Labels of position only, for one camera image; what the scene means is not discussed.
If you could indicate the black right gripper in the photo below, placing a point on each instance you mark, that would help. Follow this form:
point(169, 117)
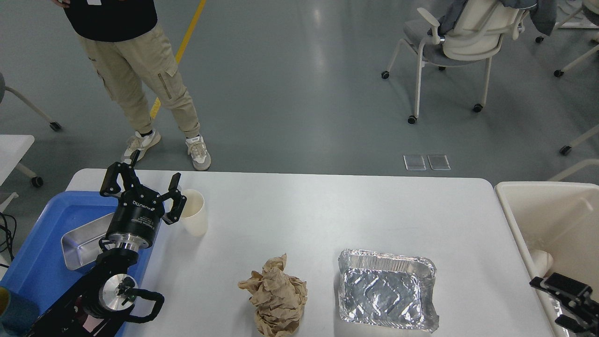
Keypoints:
point(579, 297)

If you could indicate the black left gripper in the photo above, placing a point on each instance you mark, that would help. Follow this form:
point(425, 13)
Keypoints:
point(138, 214)

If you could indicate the white paper cup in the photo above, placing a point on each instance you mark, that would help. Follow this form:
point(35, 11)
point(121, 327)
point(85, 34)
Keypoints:
point(194, 215)

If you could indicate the square steel tray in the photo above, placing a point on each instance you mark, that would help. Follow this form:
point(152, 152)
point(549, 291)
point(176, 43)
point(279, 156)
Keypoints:
point(80, 246)

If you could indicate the brown paper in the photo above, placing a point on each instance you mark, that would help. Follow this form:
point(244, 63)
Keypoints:
point(279, 298)

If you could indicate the aluminium foil container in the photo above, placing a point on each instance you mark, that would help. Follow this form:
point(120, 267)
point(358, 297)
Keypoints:
point(387, 290)

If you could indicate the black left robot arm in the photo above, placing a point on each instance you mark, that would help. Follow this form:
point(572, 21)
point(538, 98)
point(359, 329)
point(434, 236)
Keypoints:
point(100, 302)

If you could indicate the beige plastic bin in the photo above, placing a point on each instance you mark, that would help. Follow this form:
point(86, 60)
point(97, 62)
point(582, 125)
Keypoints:
point(555, 226)

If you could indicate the chair base at left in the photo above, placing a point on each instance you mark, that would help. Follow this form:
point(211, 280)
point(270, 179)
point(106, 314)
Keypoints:
point(54, 125)

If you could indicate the blue plastic tray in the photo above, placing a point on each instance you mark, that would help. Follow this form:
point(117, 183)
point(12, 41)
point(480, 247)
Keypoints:
point(38, 271)

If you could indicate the white side table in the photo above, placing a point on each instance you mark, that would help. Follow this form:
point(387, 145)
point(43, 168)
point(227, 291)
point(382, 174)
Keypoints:
point(12, 150)

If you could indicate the person in beige trousers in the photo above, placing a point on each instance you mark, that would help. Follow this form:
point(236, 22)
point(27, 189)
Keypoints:
point(128, 48)

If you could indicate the teal cup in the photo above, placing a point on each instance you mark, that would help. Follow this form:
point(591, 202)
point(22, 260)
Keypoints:
point(17, 314)

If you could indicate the clear floor socket cover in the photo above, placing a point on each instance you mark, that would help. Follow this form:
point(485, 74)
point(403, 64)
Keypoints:
point(437, 162)

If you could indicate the white office chair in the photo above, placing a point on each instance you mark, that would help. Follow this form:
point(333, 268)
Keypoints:
point(477, 35)

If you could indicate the grey jacket on chair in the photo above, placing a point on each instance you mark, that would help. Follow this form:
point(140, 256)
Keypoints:
point(543, 14)

